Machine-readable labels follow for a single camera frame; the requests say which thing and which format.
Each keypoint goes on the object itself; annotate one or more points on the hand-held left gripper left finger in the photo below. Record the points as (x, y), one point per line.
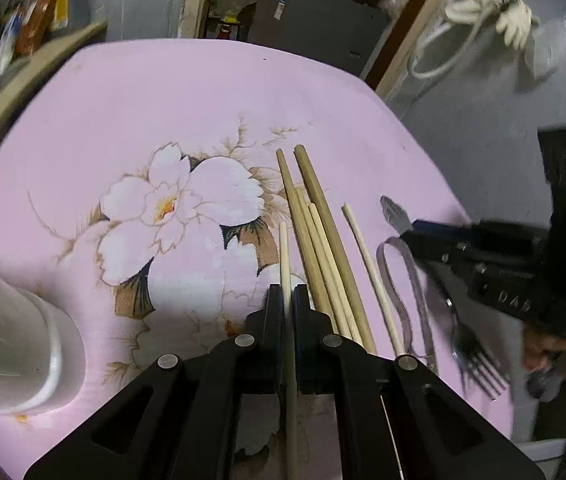
(268, 340)

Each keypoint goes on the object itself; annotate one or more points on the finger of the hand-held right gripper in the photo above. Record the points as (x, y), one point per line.
(438, 227)
(433, 250)

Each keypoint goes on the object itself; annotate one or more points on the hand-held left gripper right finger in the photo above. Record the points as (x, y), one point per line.
(308, 345)

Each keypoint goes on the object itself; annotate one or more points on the grey metal tongs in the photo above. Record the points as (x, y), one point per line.
(414, 285)

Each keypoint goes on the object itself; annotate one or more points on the tan wooden chopstick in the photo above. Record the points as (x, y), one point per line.
(331, 285)
(339, 284)

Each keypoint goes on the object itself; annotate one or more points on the pale wooden chopstick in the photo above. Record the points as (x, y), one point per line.
(362, 250)
(284, 260)

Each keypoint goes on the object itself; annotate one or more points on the metal fork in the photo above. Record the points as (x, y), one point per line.
(470, 350)

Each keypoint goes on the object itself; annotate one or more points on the thick brown wooden chopstick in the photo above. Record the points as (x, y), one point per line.
(323, 220)

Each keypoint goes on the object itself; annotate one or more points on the long brown wooden chopstick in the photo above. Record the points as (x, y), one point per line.
(288, 180)

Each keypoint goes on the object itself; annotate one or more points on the white cup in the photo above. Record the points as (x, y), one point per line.
(13, 350)

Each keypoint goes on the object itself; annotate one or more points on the person's right hand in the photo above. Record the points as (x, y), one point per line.
(538, 347)

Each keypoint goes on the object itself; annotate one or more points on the clear plastic bag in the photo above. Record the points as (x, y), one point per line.
(545, 50)

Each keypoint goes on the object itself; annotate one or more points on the pink floral tablecloth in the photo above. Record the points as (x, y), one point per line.
(213, 110)

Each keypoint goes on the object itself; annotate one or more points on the black board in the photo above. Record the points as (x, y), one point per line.
(313, 25)

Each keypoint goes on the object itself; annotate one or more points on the red yellow container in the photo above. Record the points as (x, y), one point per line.
(225, 30)

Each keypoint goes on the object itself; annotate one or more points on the blue white packet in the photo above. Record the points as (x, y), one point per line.
(9, 42)

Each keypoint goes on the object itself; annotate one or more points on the orange brown bottle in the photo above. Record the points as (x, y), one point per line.
(38, 15)

